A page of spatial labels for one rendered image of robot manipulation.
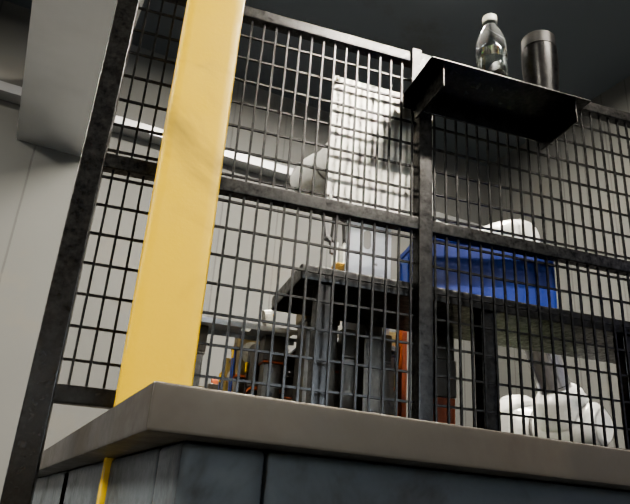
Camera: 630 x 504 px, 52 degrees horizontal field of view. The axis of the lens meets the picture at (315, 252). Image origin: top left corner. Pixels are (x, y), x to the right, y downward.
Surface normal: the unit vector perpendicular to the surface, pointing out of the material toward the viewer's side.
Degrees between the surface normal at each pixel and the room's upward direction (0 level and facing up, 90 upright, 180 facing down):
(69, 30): 180
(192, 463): 90
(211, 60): 90
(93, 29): 180
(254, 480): 90
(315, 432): 90
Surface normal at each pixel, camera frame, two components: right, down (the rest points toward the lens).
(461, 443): 0.44, -0.32
